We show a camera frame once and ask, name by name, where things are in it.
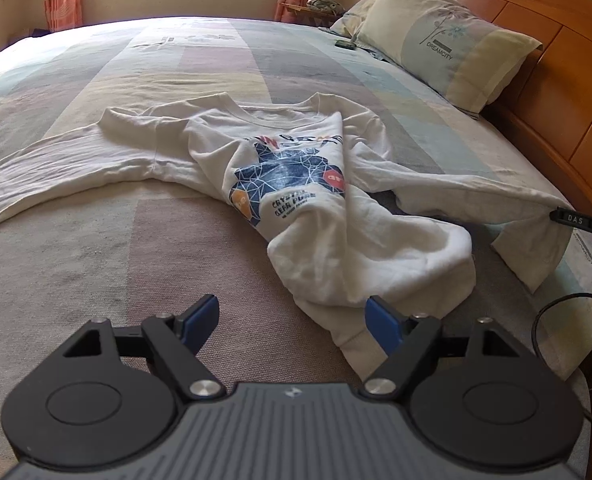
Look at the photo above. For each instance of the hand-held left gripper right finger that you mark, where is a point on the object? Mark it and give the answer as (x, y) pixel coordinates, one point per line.
(383, 325)

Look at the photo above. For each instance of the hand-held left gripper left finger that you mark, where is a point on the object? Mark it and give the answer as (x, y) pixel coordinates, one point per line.
(198, 322)

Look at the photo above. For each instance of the white printed long-sleeve shirt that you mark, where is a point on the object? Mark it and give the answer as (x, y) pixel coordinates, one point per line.
(301, 240)

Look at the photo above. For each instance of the wooden bed headboard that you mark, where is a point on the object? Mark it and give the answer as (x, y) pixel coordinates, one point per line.
(550, 30)

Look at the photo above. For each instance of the large floral pillow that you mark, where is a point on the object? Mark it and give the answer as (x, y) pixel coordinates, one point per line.
(425, 25)

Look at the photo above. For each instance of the small black remote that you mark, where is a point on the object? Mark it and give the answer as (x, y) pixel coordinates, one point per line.
(345, 44)

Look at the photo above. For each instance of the small pale pillow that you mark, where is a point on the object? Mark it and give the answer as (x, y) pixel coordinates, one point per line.
(348, 22)

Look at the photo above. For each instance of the grey crumpled cloth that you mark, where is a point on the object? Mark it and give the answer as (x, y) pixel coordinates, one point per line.
(326, 5)

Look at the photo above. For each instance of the wooden bedside shelf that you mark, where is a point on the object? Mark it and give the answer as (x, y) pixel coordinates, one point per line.
(296, 10)

